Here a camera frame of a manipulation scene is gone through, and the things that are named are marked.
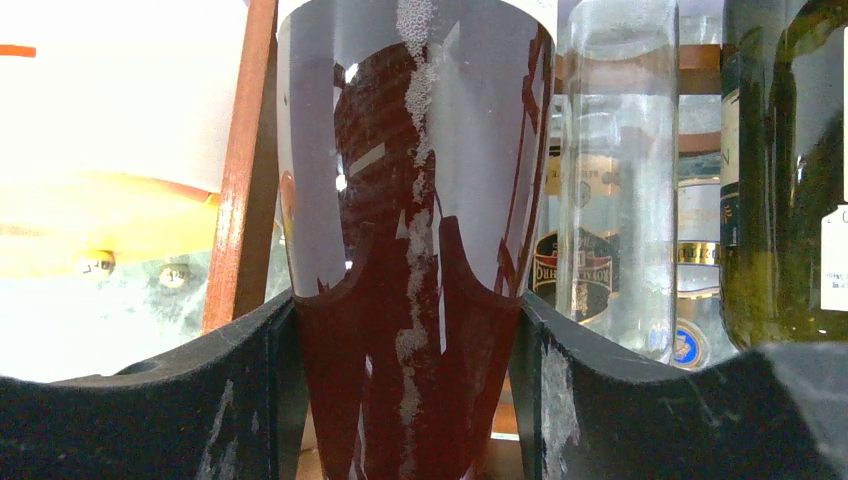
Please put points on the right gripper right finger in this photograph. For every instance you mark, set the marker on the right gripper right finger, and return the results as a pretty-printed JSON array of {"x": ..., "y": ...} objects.
[{"x": 588, "y": 408}]

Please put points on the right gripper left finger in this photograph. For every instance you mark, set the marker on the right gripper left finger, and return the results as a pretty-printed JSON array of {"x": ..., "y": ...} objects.
[{"x": 230, "y": 404}]

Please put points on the dark gold-capped wine bottle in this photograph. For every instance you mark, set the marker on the dark gold-capped wine bottle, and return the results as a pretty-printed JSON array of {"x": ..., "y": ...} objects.
[{"x": 411, "y": 232}]

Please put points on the blue labelled clear bottle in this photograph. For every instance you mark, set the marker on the blue labelled clear bottle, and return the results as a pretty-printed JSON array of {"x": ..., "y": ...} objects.
[{"x": 700, "y": 336}]

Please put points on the brown wooden wine rack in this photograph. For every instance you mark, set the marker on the brown wooden wine rack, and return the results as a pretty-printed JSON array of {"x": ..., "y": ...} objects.
[{"x": 242, "y": 166}]

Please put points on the dark wine bottle white label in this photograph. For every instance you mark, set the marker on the dark wine bottle white label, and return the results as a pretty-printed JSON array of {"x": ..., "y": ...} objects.
[{"x": 783, "y": 204}]

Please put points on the dark green labelled wine bottle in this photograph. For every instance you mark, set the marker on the dark green labelled wine bottle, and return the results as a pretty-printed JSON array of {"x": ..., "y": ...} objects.
[{"x": 597, "y": 238}]

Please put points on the clear glass bottle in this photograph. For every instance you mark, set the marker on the clear glass bottle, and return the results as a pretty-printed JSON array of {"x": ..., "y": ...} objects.
[{"x": 621, "y": 100}]

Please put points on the white round drawer cabinet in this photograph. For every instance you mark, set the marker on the white round drawer cabinet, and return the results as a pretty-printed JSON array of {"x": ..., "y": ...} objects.
[{"x": 114, "y": 125}]

